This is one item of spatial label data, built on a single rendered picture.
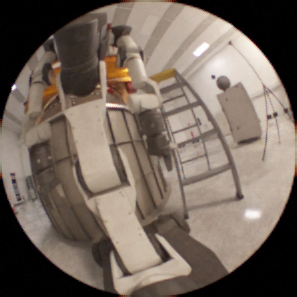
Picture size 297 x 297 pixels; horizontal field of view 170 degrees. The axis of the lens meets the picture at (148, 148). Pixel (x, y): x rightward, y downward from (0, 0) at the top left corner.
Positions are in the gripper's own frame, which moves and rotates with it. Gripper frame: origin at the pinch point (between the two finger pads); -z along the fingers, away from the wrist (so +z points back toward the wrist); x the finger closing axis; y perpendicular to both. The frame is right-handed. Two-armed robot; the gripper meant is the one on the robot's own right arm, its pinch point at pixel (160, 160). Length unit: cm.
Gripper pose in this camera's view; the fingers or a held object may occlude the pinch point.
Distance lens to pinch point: 38.8
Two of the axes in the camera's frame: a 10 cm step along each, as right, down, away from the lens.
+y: -8.9, 2.9, -3.6
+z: -2.5, -9.6, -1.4
